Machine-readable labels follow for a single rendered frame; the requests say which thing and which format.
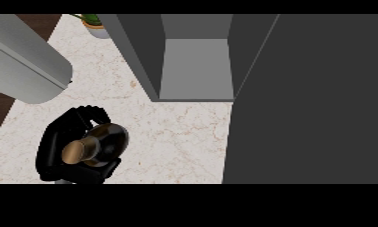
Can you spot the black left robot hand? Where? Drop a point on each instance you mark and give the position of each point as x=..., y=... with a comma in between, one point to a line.
x=53, y=137

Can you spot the dark wine bottle gold cap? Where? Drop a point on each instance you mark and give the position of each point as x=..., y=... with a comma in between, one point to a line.
x=97, y=142

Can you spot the grey open cabinet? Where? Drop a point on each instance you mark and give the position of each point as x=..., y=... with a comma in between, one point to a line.
x=196, y=67

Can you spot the dark grey cabinet door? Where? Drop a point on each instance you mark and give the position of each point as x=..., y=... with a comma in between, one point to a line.
x=304, y=104

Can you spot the green potted plant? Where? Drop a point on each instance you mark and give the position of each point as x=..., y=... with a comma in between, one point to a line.
x=94, y=26

